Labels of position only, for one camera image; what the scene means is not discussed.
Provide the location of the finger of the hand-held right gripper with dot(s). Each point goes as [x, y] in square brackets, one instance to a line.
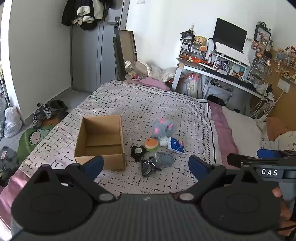
[267, 153]
[241, 160]

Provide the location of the orange green burger plush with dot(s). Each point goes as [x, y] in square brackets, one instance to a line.
[151, 144]

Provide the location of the flat folded cardboard box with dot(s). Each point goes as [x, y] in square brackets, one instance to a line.
[126, 51]

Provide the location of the green cartoon floor mat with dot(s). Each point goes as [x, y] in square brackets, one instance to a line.
[32, 139]

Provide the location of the black picture frame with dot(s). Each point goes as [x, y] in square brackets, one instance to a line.
[262, 34]

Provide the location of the white small cup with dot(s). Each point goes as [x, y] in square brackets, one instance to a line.
[163, 141]

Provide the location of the cream hanging garment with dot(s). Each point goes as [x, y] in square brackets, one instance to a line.
[84, 10]

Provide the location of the wicker basket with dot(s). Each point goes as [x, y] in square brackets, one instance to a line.
[200, 39]

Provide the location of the black cloth bundle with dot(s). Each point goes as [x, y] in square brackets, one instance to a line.
[136, 154]

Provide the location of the grey round pad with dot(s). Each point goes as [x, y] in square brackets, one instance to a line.
[167, 160]

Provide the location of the person's right hand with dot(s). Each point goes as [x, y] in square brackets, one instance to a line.
[284, 210]

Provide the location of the black white patterned blanket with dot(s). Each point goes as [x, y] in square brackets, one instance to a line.
[138, 104]

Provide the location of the white plastic bag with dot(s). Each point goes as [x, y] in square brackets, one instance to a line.
[12, 122]

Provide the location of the clear plastic bottle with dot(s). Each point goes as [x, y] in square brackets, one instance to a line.
[129, 66]

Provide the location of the white keyboard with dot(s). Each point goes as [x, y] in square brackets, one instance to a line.
[229, 49]

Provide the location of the white wall outlet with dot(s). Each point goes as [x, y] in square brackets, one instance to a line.
[283, 85]

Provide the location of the black hanging jacket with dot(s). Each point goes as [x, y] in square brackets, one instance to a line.
[68, 14]

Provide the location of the white printed pillow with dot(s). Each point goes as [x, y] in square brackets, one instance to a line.
[285, 141]

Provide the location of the black monitor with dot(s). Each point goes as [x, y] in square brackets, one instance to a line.
[229, 34]

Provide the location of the white monitor riser shelf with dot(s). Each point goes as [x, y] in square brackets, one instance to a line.
[240, 62]

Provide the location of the pair of grey sneakers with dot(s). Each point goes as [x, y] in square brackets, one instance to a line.
[41, 114]

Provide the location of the orange pillow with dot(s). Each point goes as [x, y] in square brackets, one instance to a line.
[276, 127]

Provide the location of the dark slippers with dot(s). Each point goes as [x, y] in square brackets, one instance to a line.
[59, 105]

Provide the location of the white desk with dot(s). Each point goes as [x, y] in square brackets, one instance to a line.
[231, 80]

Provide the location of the black bag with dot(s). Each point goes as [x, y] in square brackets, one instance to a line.
[216, 100]

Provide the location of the printed plastic shopping bag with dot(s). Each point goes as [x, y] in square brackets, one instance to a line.
[192, 85]

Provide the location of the brown cardboard box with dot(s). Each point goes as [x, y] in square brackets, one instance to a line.
[113, 162]

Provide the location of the grey pink plush toy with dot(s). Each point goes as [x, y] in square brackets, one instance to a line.
[161, 129]

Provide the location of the cork wall board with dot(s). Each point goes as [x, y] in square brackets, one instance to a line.
[286, 102]

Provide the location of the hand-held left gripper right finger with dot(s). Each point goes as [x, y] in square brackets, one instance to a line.
[198, 165]

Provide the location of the paper cup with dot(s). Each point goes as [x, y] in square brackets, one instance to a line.
[129, 76]

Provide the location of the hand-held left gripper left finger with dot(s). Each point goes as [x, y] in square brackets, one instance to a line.
[93, 165]

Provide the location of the blue tissue packet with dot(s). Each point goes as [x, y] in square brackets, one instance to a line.
[176, 146]

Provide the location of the clear drawer organizer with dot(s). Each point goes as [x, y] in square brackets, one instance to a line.
[190, 49]

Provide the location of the grey plastic bag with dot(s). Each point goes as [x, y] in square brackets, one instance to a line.
[1, 115]

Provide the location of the grey door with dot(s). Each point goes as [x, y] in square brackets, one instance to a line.
[92, 58]

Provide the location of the row of small figurines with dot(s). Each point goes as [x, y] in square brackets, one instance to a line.
[281, 55]

